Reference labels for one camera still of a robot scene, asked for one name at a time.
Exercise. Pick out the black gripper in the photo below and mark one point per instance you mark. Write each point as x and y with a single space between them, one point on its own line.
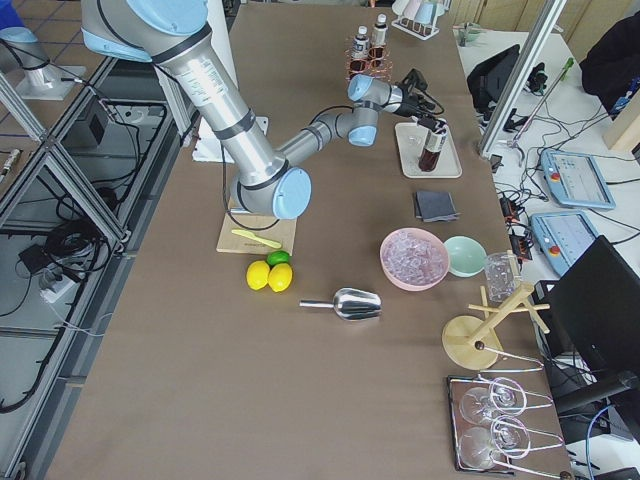
411 104

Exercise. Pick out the tea bottle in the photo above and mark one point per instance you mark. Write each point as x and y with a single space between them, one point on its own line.
360 44
437 132
379 31

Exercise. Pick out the copper wire bottle basket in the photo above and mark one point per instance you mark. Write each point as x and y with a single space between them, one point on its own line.
380 69

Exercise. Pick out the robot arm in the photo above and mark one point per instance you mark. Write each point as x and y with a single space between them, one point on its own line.
176 37

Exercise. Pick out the cream rabbit tray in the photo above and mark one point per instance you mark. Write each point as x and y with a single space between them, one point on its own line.
410 139

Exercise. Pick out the black equipment case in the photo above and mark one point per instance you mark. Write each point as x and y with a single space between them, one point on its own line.
487 80

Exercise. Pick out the blue cup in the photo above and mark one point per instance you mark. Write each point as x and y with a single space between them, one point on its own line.
429 12

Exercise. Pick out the pink cup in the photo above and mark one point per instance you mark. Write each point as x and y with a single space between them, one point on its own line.
407 9

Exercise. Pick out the grey folded cloth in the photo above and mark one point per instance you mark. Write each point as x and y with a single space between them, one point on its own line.
433 206

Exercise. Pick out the pink bowl of ice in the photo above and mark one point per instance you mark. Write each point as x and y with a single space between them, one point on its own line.
414 259

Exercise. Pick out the green empty bowl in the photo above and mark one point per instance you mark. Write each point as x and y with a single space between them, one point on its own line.
466 256

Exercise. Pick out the far teach pendant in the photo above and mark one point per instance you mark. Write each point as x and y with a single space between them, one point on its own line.
575 180

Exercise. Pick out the teach pendant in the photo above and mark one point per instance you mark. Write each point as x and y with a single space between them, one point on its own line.
563 237
575 180

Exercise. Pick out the bamboo cutting board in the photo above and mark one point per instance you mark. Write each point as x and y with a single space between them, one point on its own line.
264 226

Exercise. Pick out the clear tumbler glass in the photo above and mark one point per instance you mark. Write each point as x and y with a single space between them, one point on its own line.
502 275

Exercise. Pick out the near teach pendant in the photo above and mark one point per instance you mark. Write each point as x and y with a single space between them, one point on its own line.
563 237

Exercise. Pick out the green lime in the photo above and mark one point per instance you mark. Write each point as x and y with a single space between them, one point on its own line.
277 257

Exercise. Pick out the steel ice scoop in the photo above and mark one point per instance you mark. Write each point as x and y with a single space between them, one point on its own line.
350 304

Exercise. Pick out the yellow plastic knife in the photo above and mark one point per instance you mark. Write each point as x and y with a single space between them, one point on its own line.
254 237

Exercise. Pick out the lower yellow lemon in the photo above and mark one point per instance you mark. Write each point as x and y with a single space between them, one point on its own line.
280 277

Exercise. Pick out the yellow lemon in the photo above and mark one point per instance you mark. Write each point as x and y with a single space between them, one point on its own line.
280 277
257 274

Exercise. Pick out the upper yellow lemon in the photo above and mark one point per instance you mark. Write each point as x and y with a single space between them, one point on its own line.
257 274

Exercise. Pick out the wooden mug tree stand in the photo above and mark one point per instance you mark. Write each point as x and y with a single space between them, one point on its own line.
473 344

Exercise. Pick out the black monitor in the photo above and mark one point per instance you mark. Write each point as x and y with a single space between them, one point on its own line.
597 303

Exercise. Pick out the upside-down wine glass far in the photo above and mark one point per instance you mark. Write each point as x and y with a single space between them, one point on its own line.
484 400

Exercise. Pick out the upside-down wine glass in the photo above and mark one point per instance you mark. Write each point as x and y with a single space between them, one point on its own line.
484 400
495 448

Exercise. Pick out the black glass holder tray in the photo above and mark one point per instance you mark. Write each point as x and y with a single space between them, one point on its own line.
455 389

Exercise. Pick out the upside-down wine glass near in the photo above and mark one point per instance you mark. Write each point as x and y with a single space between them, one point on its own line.
495 448

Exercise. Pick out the white cup rack wooden handle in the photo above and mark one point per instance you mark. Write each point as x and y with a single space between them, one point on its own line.
422 32

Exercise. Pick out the aluminium frame post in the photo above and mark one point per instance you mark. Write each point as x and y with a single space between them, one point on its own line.
533 45

